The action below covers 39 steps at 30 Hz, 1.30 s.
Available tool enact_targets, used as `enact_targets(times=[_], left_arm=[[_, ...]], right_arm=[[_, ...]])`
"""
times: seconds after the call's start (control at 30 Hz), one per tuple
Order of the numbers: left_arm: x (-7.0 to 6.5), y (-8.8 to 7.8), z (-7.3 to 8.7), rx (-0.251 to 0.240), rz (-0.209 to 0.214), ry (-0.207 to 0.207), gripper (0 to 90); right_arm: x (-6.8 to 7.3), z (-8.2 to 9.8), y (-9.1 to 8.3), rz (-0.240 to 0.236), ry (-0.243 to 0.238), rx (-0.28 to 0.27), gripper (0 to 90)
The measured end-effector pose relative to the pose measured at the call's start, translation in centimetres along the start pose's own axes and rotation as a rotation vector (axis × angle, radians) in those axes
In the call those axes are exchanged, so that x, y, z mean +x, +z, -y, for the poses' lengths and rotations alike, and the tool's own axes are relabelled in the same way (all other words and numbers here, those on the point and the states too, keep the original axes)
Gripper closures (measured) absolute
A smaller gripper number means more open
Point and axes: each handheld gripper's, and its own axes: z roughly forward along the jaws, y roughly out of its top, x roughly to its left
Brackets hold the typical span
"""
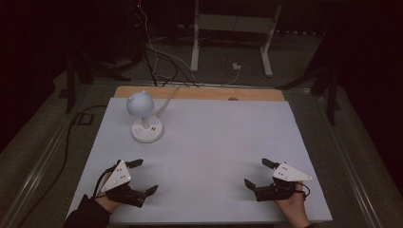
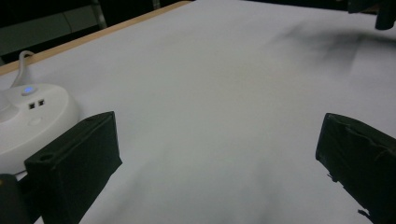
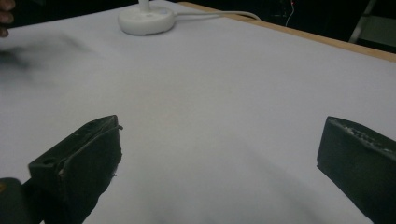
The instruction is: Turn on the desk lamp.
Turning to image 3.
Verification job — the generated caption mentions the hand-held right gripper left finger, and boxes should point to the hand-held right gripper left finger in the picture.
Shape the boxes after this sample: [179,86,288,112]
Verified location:
[28,114,124,224]

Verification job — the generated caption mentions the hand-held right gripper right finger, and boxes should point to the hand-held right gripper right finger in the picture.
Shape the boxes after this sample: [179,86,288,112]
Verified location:
[316,116,396,224]

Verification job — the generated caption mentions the grey metal stand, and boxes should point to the grey metal stand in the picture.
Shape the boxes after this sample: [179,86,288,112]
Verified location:
[347,0,396,49]

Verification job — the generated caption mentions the white round lamp base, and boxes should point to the white round lamp base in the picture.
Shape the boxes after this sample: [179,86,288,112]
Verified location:
[117,0,176,36]

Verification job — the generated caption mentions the thin white cable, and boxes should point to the thin white cable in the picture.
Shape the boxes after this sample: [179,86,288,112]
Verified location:
[285,0,296,28]

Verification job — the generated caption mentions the white lamp cable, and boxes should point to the white lamp cable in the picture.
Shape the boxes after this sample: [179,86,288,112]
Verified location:
[173,10,262,22]

